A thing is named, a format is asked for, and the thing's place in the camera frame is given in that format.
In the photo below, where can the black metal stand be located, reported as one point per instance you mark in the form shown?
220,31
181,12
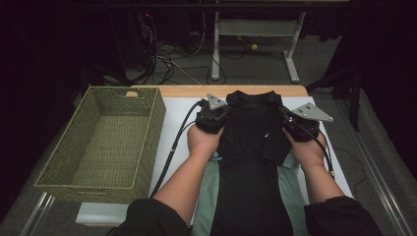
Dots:
355,105

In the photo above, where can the person's black left sleeve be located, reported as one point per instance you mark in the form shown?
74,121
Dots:
154,219

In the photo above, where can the green woven basket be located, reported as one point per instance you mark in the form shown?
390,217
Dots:
108,144

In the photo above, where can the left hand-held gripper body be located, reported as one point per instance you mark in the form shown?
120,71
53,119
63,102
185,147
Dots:
211,116

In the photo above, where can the black and mint green shirt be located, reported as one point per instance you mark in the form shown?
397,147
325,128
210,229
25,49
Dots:
249,164

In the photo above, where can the person's left hand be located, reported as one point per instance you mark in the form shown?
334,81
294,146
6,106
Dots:
203,144

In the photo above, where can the white metal desk frame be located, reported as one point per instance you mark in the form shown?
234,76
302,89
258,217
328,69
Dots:
255,28

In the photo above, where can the short aluminium floor rail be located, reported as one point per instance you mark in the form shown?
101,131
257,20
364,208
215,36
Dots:
39,213

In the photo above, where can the person's black right sleeve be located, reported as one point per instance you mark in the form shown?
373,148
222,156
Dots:
341,218

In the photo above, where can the yellow tennis ball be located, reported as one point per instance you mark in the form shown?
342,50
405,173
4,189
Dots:
254,47

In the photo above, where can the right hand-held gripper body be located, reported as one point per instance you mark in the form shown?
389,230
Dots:
308,123

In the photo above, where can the person's right hand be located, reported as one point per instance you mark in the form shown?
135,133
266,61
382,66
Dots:
309,154

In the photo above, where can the black equipment with red light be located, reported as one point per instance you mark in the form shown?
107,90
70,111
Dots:
146,36

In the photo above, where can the long aluminium floor rail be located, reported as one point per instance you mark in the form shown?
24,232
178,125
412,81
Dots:
374,173

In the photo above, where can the person's black sleeve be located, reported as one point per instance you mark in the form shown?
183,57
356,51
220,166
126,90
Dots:
341,218
154,219

